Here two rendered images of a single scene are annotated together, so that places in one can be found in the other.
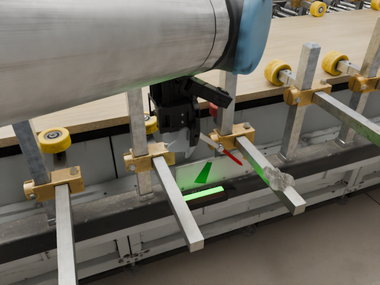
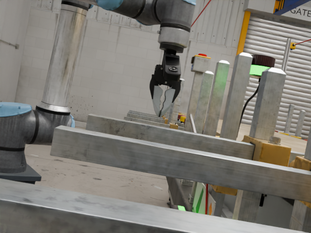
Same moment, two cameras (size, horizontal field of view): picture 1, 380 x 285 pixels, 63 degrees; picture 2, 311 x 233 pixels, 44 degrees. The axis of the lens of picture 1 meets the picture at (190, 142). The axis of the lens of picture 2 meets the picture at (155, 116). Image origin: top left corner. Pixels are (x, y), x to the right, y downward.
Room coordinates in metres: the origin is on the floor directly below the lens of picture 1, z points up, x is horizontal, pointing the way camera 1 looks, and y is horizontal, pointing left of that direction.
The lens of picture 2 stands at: (0.88, -1.08, 1.01)
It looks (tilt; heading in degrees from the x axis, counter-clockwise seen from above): 3 degrees down; 108
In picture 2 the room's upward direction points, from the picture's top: 11 degrees clockwise
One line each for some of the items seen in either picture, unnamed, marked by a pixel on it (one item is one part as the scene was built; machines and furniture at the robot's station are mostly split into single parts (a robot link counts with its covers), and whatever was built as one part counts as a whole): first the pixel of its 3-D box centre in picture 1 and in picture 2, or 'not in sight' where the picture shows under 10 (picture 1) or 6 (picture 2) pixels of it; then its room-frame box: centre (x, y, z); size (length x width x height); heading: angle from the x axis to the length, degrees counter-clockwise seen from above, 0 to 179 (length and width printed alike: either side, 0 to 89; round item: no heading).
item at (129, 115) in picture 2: not in sight; (155, 120); (-0.03, 1.70, 0.83); 0.44 x 0.03 x 0.04; 21
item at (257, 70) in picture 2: not in sight; (260, 71); (0.80, -0.08, 1.12); 0.06 x 0.06 x 0.02
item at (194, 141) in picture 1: (191, 126); (157, 85); (0.51, 0.00, 1.04); 0.05 x 0.02 x 0.09; 22
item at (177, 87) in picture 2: not in sight; (172, 87); (0.55, 0.01, 1.05); 0.05 x 0.02 x 0.09; 22
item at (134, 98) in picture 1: (138, 134); (208, 135); (0.67, 0.13, 0.92); 0.04 x 0.04 x 0.48; 21
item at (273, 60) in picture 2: not in sight; (262, 61); (0.80, -0.08, 1.14); 0.06 x 0.06 x 0.02
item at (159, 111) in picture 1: (175, 95); (167, 66); (0.52, 0.03, 1.11); 0.09 x 0.08 x 0.12; 112
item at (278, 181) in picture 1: (278, 174); not in sight; (0.56, -0.21, 0.87); 0.09 x 0.07 x 0.02; 21
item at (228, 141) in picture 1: (229, 136); (223, 177); (0.77, -0.12, 0.85); 0.14 x 0.06 x 0.05; 111
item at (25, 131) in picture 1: (37, 162); (196, 133); (0.58, 0.37, 0.90); 0.04 x 0.04 x 0.48; 21
